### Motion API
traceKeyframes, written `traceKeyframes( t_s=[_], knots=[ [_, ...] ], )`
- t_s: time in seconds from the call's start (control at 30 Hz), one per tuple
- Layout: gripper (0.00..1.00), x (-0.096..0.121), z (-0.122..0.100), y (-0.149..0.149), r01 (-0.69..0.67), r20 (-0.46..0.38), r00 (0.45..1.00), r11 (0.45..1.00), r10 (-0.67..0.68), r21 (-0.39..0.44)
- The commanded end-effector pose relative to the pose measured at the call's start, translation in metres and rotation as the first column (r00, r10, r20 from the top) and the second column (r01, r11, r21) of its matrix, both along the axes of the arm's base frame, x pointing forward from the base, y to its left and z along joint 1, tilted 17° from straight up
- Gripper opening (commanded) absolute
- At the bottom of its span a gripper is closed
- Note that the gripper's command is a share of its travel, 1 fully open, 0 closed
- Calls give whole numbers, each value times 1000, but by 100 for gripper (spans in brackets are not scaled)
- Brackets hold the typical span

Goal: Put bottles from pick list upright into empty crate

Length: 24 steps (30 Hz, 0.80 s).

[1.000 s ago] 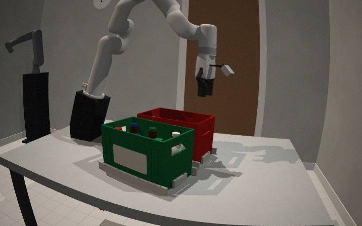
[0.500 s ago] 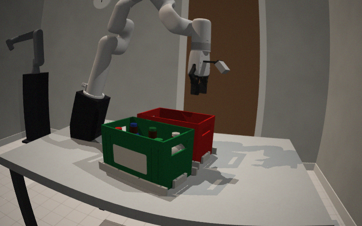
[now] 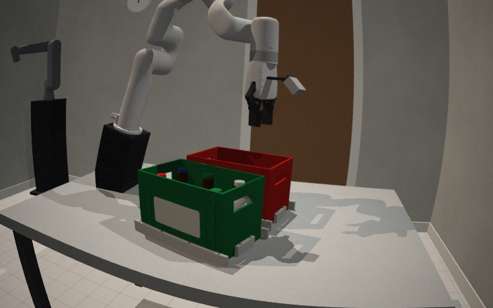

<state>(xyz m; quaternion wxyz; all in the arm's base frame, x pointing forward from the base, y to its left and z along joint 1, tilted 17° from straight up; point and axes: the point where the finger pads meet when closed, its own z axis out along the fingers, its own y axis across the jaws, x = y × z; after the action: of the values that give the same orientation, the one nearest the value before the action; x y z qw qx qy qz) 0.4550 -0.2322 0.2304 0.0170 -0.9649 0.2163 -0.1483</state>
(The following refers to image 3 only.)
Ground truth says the green plastic crate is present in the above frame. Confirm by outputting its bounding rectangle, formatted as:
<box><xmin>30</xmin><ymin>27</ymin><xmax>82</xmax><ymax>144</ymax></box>
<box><xmin>140</xmin><ymin>159</ymin><xmax>265</xmax><ymax>258</ymax></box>

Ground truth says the white bottle with grey label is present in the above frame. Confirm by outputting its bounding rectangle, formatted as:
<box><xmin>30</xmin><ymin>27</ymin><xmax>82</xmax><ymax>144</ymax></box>
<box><xmin>233</xmin><ymin>180</ymin><xmax>252</xmax><ymax>211</ymax></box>

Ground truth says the red plastic crate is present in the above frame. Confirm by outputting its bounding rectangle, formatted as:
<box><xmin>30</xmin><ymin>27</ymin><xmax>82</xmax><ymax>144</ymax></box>
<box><xmin>196</xmin><ymin>147</ymin><xmax>293</xmax><ymax>222</ymax></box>

